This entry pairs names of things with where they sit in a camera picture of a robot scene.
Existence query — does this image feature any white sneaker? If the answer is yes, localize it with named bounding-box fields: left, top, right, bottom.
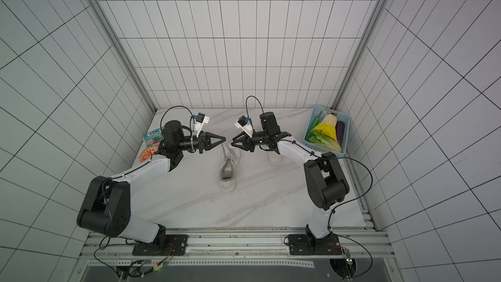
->
left=267, top=151, right=283, bottom=166
left=219, top=143, right=241, bottom=192

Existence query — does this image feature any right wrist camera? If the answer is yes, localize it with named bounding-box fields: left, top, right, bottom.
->
left=235, top=116, right=254, bottom=138

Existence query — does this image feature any green lettuce toy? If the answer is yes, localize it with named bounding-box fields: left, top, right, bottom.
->
left=306, top=130, right=342, bottom=153

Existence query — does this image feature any green snack packet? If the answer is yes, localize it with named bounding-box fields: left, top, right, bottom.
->
left=144, top=129, right=163, bottom=148

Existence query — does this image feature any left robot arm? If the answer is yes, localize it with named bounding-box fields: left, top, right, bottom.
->
left=76, top=121, right=226, bottom=245

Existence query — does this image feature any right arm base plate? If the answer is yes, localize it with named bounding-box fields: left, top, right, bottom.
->
left=284, top=234, right=342, bottom=256

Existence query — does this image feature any orange patterned bowl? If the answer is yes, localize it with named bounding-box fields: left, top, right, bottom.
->
left=140, top=146, right=159, bottom=163

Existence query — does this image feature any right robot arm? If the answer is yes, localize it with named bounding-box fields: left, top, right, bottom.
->
left=231, top=112, right=350, bottom=245

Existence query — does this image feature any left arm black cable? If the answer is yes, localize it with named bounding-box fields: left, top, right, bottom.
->
left=92, top=236, right=175, bottom=279

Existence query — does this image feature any light blue plastic basket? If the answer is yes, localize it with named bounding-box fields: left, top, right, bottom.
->
left=303, top=106, right=351, bottom=157

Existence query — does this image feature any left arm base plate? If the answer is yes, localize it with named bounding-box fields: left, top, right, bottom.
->
left=132, top=233, right=189, bottom=257

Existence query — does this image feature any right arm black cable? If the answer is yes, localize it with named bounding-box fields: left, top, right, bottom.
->
left=326, top=155, right=374, bottom=279

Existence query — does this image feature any green chili pepper toy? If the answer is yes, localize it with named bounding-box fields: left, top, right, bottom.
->
left=309, top=114, right=325, bottom=133

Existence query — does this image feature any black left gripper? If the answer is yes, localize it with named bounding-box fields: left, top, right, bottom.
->
left=177, top=130, right=226, bottom=154

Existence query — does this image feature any purple eggplant toy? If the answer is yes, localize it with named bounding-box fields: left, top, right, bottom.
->
left=335, top=121, right=345, bottom=146

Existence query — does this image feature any aluminium mounting rail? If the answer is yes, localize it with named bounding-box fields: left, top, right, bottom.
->
left=80, top=228, right=395, bottom=268

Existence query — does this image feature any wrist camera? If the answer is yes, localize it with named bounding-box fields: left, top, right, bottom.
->
left=235, top=116, right=254, bottom=138
left=193, top=113, right=210, bottom=137

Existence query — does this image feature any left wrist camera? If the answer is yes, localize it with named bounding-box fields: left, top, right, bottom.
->
left=193, top=113, right=210, bottom=137

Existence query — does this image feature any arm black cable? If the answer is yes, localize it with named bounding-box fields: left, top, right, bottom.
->
left=92, top=236, right=175, bottom=279
left=326, top=155, right=374, bottom=279

